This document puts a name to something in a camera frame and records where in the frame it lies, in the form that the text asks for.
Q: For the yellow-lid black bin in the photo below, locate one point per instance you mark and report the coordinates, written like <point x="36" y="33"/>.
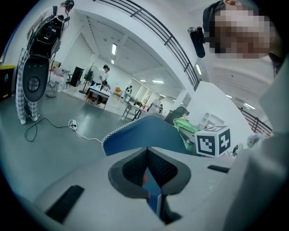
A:
<point x="5" y="81"/>

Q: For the blue chair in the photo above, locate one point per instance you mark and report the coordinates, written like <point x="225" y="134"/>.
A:
<point x="146" y="133"/>

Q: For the long black balcony railing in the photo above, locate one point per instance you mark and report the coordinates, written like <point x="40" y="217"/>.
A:
<point x="168" y="38"/>

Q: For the metal-frame white table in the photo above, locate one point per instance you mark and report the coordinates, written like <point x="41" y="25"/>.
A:
<point x="135" y="109"/>

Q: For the short black balcony railing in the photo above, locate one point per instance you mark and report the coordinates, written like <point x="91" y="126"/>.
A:
<point x="256" y="123"/>

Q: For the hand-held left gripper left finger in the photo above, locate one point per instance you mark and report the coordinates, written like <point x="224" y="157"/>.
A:
<point x="101" y="203"/>

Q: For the small white shelf table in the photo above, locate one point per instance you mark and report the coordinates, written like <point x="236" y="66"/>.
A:
<point x="99" y="95"/>

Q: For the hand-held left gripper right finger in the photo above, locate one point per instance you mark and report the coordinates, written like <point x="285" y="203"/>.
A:
<point x="198" y="191"/>

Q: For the person's head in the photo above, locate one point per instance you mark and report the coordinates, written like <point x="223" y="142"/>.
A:
<point x="237" y="29"/>

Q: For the grey mesh waste bin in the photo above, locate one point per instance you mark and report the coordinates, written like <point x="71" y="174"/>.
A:
<point x="52" y="90"/>

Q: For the black cabinet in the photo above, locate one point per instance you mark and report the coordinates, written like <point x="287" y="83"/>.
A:
<point x="76" y="76"/>

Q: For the person's left hand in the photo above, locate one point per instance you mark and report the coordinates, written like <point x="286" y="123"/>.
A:
<point x="145" y="179"/>

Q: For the black pedestal fan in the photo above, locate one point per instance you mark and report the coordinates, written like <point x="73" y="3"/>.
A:
<point x="88" y="75"/>

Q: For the strip ceiling light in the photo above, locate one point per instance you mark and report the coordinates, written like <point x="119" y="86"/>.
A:
<point x="114" y="48"/>
<point x="198" y="69"/>

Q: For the white shelf unit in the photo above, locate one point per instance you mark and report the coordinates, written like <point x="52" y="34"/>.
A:
<point x="211" y="120"/>

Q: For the black head-mounted camera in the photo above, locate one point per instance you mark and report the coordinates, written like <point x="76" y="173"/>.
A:
<point x="198" y="42"/>

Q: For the white power strip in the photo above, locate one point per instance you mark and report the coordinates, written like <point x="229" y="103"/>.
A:
<point x="73" y="124"/>

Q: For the green cloth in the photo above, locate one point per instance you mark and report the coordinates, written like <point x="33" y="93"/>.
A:
<point x="185" y="126"/>

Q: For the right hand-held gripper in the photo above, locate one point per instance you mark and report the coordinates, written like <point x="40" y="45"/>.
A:
<point x="212" y="144"/>

